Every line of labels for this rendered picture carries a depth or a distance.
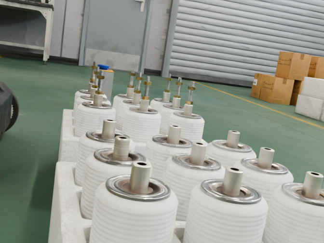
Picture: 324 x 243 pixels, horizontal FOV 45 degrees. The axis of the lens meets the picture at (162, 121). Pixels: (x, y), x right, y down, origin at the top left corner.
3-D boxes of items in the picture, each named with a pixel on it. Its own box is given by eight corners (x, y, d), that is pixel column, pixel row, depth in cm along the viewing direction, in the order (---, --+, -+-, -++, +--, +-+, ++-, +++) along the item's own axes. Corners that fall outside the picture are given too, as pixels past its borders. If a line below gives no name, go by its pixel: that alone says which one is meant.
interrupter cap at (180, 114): (178, 118, 99) (178, 115, 99) (168, 112, 106) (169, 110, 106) (205, 121, 101) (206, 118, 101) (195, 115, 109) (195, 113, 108)
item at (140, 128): (159, 181, 105) (169, 114, 102) (134, 187, 97) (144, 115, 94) (133, 169, 111) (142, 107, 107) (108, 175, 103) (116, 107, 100)
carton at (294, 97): (314, 108, 466) (319, 83, 461) (296, 106, 460) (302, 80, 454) (299, 103, 494) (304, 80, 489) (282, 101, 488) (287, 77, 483)
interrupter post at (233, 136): (228, 149, 73) (231, 132, 72) (222, 146, 75) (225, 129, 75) (239, 150, 74) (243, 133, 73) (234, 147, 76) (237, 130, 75)
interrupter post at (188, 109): (184, 117, 102) (186, 104, 102) (181, 115, 105) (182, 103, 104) (192, 118, 103) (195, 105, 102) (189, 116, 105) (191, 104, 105)
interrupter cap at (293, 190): (303, 208, 48) (304, 203, 48) (269, 185, 55) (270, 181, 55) (353, 209, 50) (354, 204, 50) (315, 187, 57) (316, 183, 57)
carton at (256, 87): (270, 98, 515) (275, 75, 510) (279, 101, 492) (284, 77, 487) (249, 95, 508) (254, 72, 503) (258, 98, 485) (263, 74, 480)
